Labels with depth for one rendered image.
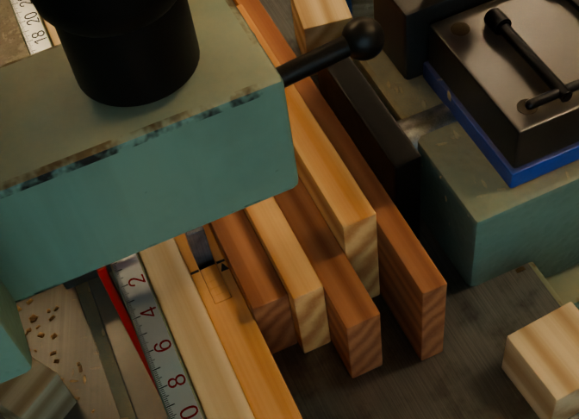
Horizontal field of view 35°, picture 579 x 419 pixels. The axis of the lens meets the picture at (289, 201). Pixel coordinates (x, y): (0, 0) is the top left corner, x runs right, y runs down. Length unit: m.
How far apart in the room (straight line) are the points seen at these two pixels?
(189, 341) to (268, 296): 0.04
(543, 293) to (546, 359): 0.07
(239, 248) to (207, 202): 0.07
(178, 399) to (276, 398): 0.05
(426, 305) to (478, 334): 0.06
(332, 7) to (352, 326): 0.23
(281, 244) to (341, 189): 0.04
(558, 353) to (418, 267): 0.08
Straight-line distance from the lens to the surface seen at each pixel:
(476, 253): 0.47
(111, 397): 0.60
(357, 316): 0.43
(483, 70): 0.46
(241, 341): 0.44
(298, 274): 0.44
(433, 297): 0.42
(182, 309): 0.44
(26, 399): 0.57
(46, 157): 0.36
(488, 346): 0.48
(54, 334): 0.64
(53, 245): 0.38
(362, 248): 0.45
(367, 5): 1.17
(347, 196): 0.44
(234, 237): 0.46
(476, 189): 0.46
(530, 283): 0.50
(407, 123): 0.48
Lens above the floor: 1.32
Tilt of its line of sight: 52 degrees down
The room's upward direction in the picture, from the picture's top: 10 degrees counter-clockwise
